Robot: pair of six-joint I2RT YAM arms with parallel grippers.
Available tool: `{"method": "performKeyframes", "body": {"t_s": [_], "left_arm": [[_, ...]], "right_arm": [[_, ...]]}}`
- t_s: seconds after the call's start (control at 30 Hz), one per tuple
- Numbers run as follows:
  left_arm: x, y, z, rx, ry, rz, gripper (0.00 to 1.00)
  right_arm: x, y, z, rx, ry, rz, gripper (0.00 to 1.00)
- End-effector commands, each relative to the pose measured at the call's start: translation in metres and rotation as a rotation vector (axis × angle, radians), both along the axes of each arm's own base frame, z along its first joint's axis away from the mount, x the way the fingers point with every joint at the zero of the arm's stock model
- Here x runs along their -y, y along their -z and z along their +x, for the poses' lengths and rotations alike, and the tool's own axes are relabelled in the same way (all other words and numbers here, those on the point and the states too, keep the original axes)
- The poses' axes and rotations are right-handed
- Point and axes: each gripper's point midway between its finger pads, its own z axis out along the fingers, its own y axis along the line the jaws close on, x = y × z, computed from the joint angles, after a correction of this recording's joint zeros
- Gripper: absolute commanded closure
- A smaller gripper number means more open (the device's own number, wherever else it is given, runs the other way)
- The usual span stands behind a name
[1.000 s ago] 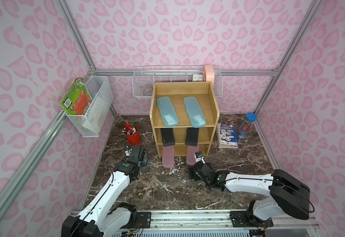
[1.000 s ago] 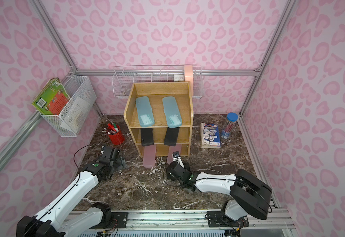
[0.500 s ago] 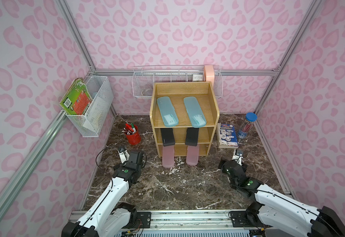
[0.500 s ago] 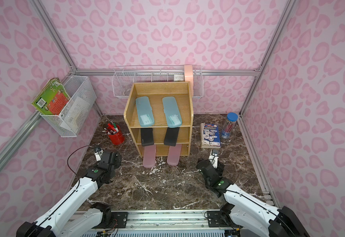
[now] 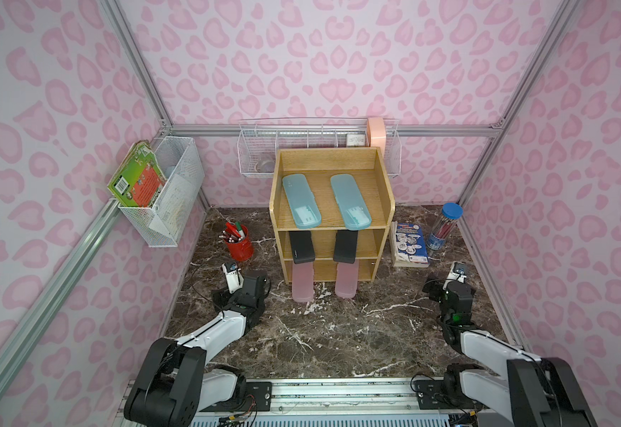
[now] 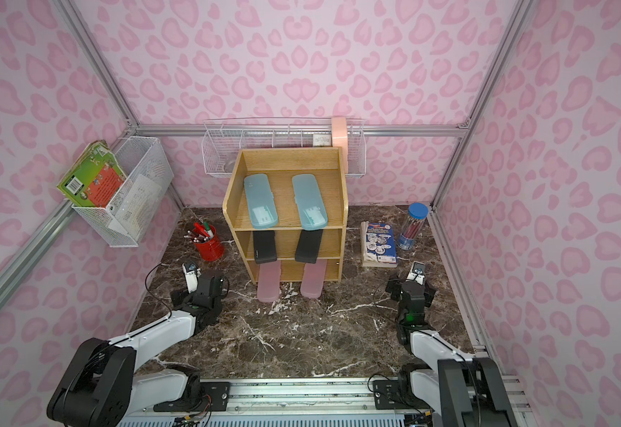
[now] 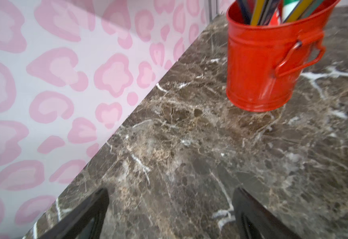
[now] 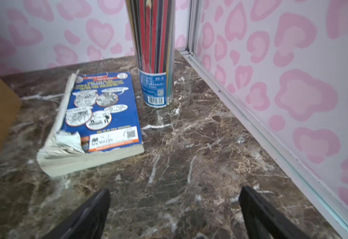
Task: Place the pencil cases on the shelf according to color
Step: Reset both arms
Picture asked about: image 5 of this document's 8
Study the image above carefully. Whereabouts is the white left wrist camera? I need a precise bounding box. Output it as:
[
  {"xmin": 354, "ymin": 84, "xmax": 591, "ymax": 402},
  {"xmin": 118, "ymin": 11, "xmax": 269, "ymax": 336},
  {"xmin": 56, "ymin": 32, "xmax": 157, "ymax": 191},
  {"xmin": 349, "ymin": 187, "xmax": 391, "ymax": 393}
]
[{"xmin": 221, "ymin": 262, "xmax": 244, "ymax": 294}]

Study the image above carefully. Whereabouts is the small white box in basket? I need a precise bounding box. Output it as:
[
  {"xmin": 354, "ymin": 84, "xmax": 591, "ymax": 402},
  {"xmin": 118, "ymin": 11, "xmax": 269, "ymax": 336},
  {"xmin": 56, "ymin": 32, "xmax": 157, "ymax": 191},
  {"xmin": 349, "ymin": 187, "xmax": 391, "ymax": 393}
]
[{"xmin": 346, "ymin": 133, "xmax": 367, "ymax": 147}]

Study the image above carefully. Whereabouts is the pink pencil case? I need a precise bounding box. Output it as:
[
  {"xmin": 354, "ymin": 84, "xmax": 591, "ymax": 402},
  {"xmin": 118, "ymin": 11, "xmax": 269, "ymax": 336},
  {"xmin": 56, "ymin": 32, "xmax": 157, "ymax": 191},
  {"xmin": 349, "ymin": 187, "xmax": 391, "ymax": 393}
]
[
  {"xmin": 292, "ymin": 262, "xmax": 315, "ymax": 304},
  {"xmin": 335, "ymin": 260, "xmax": 359, "ymax": 299}
]

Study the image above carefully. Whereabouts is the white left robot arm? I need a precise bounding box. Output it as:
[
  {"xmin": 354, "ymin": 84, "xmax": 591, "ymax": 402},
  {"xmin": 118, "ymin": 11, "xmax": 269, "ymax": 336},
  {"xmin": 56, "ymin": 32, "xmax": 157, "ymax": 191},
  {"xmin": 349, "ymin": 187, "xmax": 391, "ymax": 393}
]
[{"xmin": 123, "ymin": 272, "xmax": 271, "ymax": 426}]

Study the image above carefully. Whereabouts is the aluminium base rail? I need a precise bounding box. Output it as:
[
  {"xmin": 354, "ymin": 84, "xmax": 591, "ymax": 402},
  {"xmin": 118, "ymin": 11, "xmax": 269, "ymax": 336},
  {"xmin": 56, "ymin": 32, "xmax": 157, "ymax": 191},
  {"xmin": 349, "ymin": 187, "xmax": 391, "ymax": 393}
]
[{"xmin": 112, "ymin": 377, "xmax": 509, "ymax": 427}]

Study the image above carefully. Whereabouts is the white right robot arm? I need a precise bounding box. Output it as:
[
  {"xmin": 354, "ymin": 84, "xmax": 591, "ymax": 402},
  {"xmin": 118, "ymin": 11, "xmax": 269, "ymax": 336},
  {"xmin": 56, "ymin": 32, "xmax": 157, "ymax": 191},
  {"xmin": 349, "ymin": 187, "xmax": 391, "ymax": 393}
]
[{"xmin": 410, "ymin": 272, "xmax": 597, "ymax": 426}]

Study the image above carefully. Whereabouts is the blue illustrated book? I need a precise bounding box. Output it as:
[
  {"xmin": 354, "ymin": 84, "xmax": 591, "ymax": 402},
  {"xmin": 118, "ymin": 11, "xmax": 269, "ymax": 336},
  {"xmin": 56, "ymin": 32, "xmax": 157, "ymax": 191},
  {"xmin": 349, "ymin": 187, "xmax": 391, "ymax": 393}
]
[{"xmin": 390, "ymin": 222, "xmax": 430, "ymax": 268}]

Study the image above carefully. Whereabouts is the teal pencil case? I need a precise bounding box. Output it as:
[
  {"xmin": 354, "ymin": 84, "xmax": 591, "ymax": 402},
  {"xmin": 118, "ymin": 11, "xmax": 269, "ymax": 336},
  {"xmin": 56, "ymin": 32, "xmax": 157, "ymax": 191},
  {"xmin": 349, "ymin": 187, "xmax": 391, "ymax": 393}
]
[
  {"xmin": 330, "ymin": 174, "xmax": 372, "ymax": 231},
  {"xmin": 282, "ymin": 174, "xmax": 322, "ymax": 230}
]

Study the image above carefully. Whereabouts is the white wire back basket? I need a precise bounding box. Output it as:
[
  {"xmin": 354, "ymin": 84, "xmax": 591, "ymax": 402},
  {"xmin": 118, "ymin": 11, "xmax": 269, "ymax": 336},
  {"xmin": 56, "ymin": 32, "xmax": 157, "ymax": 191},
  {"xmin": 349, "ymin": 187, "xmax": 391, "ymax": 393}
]
[{"xmin": 236, "ymin": 118, "xmax": 403, "ymax": 179}]

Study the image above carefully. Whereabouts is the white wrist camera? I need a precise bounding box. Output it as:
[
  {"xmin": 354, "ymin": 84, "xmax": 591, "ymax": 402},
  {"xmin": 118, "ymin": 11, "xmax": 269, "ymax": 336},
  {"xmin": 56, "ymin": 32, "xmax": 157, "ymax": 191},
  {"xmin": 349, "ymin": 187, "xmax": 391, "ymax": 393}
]
[
  {"xmin": 447, "ymin": 262, "xmax": 468, "ymax": 283},
  {"xmin": 221, "ymin": 262, "xmax": 244, "ymax": 294}
]

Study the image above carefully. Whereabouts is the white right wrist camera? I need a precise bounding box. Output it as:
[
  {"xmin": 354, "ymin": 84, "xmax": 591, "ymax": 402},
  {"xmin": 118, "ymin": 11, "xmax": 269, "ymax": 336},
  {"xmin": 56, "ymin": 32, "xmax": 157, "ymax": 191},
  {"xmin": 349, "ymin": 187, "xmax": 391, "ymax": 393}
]
[{"xmin": 447, "ymin": 262, "xmax": 468, "ymax": 283}]

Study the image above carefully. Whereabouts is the red pen cup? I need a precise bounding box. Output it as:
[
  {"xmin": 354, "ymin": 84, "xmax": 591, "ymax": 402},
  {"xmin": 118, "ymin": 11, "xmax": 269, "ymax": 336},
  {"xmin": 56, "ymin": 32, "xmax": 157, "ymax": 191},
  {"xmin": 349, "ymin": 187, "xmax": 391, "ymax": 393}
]
[{"xmin": 220, "ymin": 222, "xmax": 254, "ymax": 263}]

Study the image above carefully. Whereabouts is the white paper sheet in basket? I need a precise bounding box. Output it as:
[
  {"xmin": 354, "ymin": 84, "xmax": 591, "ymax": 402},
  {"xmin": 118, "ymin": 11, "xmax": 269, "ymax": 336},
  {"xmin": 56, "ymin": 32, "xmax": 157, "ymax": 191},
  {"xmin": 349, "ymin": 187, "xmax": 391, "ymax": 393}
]
[{"xmin": 148, "ymin": 174, "xmax": 198, "ymax": 247}]

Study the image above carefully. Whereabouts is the green red booklet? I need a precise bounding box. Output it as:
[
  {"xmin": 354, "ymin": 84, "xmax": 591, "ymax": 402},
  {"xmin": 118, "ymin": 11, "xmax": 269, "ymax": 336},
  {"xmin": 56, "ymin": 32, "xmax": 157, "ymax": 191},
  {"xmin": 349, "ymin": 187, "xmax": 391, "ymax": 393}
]
[{"xmin": 107, "ymin": 141, "xmax": 167, "ymax": 208}]

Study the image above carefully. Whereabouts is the blue-capped pencil tube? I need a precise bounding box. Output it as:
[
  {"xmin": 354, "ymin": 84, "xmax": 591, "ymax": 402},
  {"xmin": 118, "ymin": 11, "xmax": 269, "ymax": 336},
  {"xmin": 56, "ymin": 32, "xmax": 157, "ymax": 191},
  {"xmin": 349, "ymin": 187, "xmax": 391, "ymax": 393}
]
[{"xmin": 426, "ymin": 203, "xmax": 463, "ymax": 251}]

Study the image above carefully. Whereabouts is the white wire side basket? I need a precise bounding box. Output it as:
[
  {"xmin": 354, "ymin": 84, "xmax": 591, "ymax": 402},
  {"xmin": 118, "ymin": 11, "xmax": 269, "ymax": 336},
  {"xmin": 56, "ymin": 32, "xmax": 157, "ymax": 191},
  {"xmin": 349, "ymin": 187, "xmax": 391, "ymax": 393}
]
[{"xmin": 107, "ymin": 136, "xmax": 205, "ymax": 248}]

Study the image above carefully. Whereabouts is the pink tape roll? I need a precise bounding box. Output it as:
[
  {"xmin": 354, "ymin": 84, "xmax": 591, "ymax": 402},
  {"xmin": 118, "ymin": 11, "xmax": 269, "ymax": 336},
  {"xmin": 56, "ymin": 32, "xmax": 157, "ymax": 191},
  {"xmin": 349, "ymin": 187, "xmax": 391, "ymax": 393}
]
[{"xmin": 365, "ymin": 117, "xmax": 386, "ymax": 155}]

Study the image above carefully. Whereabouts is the wooden three-tier shelf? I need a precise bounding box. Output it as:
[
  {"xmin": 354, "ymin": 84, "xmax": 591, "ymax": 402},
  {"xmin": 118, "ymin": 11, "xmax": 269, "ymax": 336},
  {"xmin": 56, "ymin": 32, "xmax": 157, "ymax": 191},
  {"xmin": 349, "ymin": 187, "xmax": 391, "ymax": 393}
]
[{"xmin": 269, "ymin": 147, "xmax": 395, "ymax": 285}]

